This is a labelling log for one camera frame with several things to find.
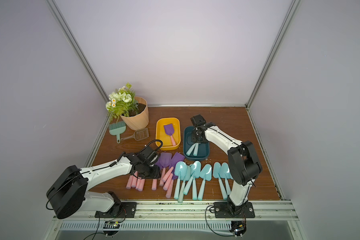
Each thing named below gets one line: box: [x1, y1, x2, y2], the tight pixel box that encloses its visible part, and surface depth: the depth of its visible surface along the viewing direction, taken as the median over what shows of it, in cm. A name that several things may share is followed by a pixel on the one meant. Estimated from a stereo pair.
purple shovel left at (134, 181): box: [131, 175, 138, 188], surface depth 81 cm
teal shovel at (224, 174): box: [219, 162, 231, 196], surface depth 85 cm
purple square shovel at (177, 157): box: [162, 152, 186, 183], surface depth 91 cm
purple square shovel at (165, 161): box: [159, 152, 172, 187], surface depth 90 cm
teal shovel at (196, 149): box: [193, 143, 199, 157], surface depth 94 cm
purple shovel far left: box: [126, 175, 134, 190], surface depth 81 cm
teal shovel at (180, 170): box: [174, 161, 188, 200], surface depth 85 cm
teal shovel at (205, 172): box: [197, 163, 213, 201], surface depth 85 cm
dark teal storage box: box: [183, 125, 210, 161], surface depth 95 cm
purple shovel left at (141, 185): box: [138, 179, 146, 192], surface depth 81 cm
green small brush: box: [108, 121, 127, 144], surface depth 109 cm
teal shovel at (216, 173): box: [212, 162, 228, 200], surface depth 85 cm
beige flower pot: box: [119, 96, 149, 131], surface depth 99 cm
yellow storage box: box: [155, 117, 181, 151], surface depth 105 cm
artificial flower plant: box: [105, 83, 140, 123], surface depth 85 cm
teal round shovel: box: [186, 143, 196, 156], surface depth 94 cm
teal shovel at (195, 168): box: [183, 160, 202, 195], surface depth 86 cm
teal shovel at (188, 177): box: [178, 165, 191, 203], surface depth 83 cm
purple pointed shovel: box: [151, 178, 158, 191], surface depth 81 cm
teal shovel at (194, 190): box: [192, 177, 198, 201], surface depth 79 cm
